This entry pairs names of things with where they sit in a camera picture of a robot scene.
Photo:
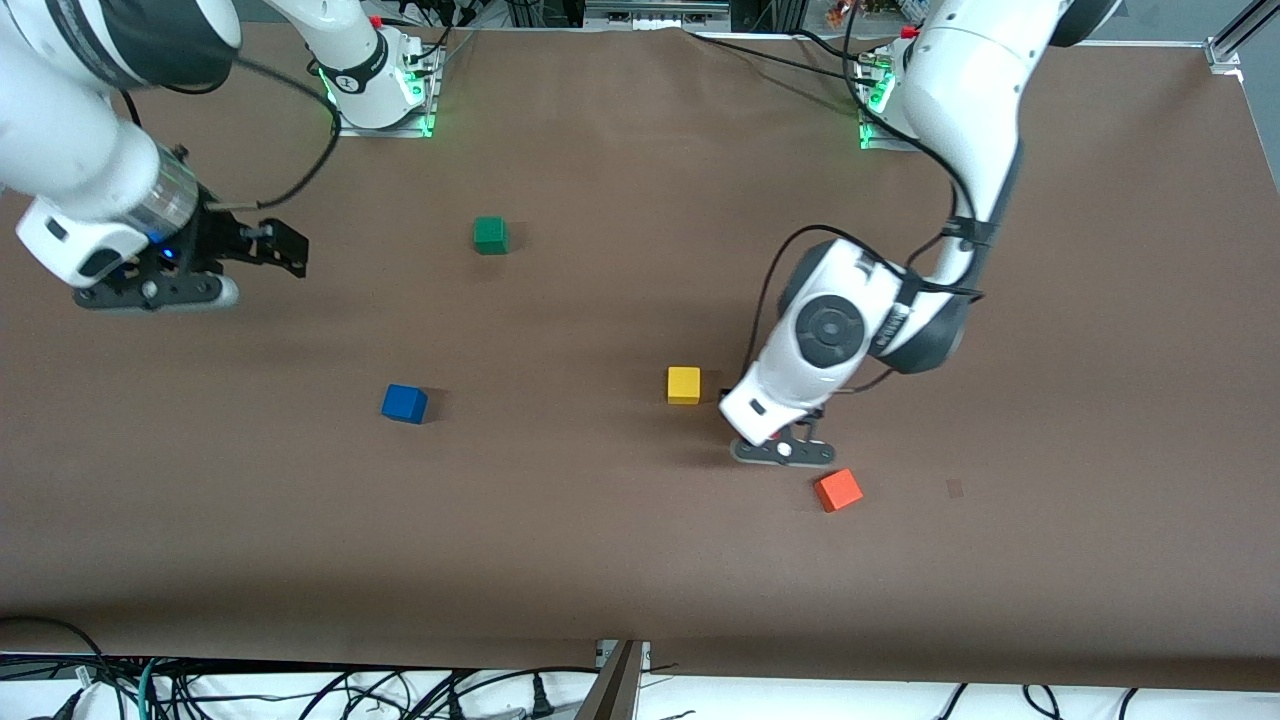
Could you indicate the silver aluminium rail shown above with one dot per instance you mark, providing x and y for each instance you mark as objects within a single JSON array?
[{"x": 655, "y": 15}]

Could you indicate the orange wooden cube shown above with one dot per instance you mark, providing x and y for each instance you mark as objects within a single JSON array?
[{"x": 838, "y": 490}]

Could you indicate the black power plug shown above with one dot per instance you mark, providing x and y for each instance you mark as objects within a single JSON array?
[{"x": 541, "y": 700}]

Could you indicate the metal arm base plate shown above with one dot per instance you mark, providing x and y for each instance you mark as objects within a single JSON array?
[
  {"x": 885, "y": 143},
  {"x": 385, "y": 131}
]

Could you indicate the aluminium frame corner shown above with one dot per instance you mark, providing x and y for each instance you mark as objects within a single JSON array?
[{"x": 1225, "y": 50}]

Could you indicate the yellow wooden cube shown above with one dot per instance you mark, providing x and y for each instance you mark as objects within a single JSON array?
[{"x": 684, "y": 385}]

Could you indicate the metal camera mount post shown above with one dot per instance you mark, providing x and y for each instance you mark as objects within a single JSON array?
[{"x": 615, "y": 690}]

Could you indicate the brown table cover sheet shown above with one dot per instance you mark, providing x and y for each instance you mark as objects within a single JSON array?
[{"x": 560, "y": 540}]

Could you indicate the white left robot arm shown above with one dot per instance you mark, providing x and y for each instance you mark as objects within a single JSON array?
[{"x": 960, "y": 90}]

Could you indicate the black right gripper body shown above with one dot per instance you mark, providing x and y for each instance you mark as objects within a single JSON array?
[{"x": 222, "y": 242}]

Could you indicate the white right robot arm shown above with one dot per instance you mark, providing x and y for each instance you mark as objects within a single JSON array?
[{"x": 60, "y": 150}]

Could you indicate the green wooden cube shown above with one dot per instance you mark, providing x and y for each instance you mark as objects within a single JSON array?
[{"x": 490, "y": 236}]

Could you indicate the blue wooden cube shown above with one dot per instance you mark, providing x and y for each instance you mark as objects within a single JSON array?
[{"x": 403, "y": 403}]

